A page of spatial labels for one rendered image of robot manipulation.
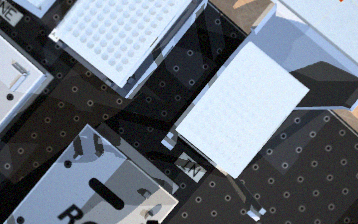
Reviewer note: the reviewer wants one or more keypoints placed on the white rectangular plate nest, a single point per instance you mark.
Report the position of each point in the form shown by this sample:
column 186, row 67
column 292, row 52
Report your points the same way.
column 21, row 80

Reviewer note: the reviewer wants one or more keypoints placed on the white rectangular plate with rg marking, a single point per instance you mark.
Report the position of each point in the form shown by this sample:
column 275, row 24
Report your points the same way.
column 99, row 179

